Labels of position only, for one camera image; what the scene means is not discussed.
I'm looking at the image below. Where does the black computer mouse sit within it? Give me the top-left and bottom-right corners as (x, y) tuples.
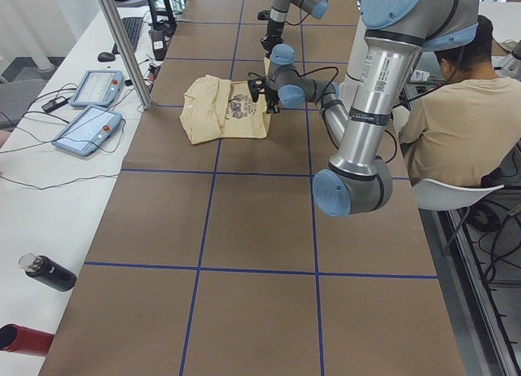
(97, 51), (116, 63)

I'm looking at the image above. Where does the white plastic chair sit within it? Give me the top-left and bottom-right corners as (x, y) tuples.
(411, 177), (506, 255)

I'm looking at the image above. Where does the black keyboard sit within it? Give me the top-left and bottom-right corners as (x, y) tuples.
(121, 16), (143, 51)

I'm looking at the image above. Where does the aluminium frame post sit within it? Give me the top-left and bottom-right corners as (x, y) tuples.
(97, 0), (151, 110)

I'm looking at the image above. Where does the black water bottle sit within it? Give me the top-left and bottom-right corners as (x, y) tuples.
(18, 253), (77, 292)

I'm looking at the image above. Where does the red cylinder bottle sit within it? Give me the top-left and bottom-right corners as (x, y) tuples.
(1, 324), (55, 356)

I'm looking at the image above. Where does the lower teach pendant tablet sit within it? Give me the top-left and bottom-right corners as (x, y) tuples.
(51, 106), (123, 157)

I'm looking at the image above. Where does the person in beige shirt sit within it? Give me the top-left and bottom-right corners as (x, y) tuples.
(399, 15), (520, 187)

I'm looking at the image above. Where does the teach pendant tablet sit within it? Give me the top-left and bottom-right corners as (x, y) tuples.
(51, 106), (123, 157)
(68, 70), (125, 108)

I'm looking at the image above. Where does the cream long-sleeve printed shirt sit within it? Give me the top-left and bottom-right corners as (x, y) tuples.
(180, 75), (270, 145)

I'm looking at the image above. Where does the small black power adapter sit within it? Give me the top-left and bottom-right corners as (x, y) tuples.
(42, 97), (68, 113)

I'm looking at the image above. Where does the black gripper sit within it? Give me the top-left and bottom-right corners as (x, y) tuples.
(257, 10), (285, 57)
(247, 77), (280, 114)

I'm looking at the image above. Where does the upper teach pendant tablet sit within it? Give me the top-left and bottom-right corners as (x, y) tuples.
(68, 70), (125, 108)

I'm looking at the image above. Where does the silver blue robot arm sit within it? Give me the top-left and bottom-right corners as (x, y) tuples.
(257, 0), (329, 58)
(248, 0), (479, 217)

